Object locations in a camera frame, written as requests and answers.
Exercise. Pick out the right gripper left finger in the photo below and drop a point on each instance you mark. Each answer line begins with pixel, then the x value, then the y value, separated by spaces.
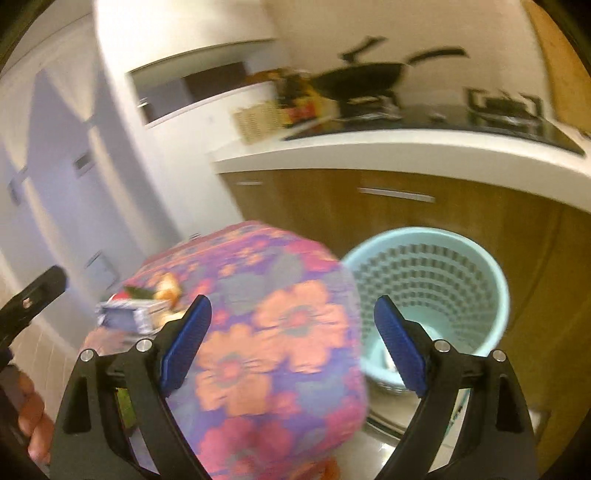
pixel 89 440

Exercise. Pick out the black wok with handle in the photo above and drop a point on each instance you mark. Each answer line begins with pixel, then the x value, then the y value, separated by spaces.
pixel 357 79

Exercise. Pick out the orange peel on table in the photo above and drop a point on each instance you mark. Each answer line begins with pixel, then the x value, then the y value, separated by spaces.
pixel 160 287

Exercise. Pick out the wooden cutting board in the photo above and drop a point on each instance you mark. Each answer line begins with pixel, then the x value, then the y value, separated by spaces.
pixel 568 78

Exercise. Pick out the light blue perforated basket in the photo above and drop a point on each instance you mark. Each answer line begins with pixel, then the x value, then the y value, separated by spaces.
pixel 442 280

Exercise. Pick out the blue carton box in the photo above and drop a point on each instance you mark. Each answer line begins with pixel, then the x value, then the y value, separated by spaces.
pixel 130 315

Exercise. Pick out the black glass gas stove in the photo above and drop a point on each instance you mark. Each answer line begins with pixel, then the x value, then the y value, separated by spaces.
pixel 521 116

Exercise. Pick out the floral cloth covered table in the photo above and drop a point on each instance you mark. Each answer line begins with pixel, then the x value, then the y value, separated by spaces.
pixel 276 386

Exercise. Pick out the person left hand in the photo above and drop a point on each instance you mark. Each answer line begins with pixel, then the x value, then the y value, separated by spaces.
pixel 34 423

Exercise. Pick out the woven utensil basket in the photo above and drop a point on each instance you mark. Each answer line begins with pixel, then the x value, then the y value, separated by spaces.
pixel 257 122

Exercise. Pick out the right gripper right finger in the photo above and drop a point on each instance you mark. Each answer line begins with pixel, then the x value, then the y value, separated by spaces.
pixel 496 440

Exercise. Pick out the red label sauce bottle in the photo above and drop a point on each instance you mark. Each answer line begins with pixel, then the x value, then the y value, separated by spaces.
pixel 298 102

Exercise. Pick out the wooden kitchen cabinet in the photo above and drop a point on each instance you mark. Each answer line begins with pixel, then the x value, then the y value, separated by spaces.
pixel 542 246

